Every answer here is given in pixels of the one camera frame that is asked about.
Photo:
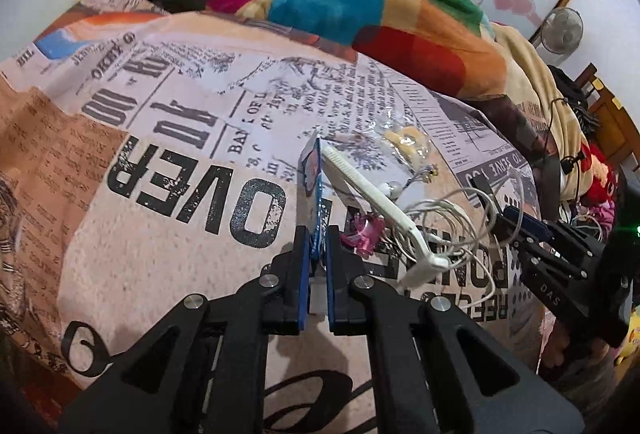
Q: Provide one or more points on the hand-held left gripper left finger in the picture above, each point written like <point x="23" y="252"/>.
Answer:
<point x="301" y="284"/>

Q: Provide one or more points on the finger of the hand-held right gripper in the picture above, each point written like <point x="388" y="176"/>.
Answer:
<point x="545" y="254"/>
<point x="522" y="219"/>

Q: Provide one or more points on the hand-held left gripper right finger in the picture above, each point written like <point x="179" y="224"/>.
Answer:
<point x="330" y="289"/>

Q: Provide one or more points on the blue packet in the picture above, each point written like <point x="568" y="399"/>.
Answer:
<point x="312" y="184"/>

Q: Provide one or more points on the person's right hand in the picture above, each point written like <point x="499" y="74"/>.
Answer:
<point x="575" y="349"/>

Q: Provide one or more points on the pink plastic hair clip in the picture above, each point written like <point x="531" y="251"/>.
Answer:
<point x="367" y="234"/>

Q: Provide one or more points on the red plush toy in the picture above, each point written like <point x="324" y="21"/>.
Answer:
<point x="597" y="184"/>

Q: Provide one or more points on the white toothbrush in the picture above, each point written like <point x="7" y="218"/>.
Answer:
<point x="370" y="194"/>

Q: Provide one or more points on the wooden bed headboard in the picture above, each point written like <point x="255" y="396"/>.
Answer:
<point x="605" y="113"/>

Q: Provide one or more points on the black striped clothing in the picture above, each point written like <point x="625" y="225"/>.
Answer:
<point x="567" y="88"/>

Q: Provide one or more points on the clear plastic bag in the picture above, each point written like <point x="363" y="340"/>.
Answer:
<point x="407" y="141"/>

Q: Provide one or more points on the newspaper print bedsheet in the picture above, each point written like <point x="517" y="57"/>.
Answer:
<point x="175" y="163"/>

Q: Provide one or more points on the standing electric fan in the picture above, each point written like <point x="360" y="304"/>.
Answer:
<point x="562" y="31"/>

